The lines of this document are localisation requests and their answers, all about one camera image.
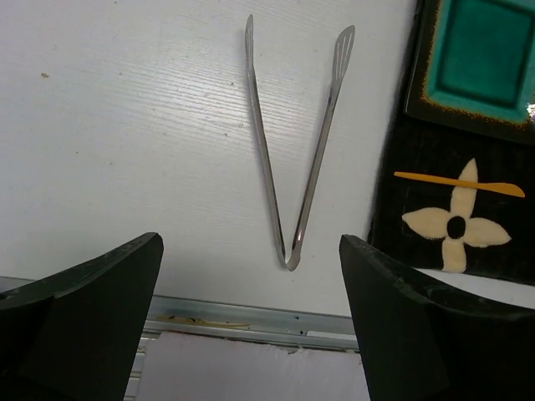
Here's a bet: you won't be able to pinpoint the teal square plate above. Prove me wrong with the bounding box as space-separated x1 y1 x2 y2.
404 1 534 145

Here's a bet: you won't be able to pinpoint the aluminium table rail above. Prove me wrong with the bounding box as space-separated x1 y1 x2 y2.
124 296 359 400

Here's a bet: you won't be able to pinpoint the black floral placemat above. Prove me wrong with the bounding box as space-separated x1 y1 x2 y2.
368 1 534 285

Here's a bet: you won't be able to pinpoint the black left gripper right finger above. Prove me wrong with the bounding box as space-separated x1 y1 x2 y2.
339 235 534 400

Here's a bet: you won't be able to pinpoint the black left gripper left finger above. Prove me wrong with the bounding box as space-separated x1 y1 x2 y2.
1 232 164 400

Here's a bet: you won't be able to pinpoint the stainless steel tongs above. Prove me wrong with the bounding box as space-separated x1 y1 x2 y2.
244 14 356 272

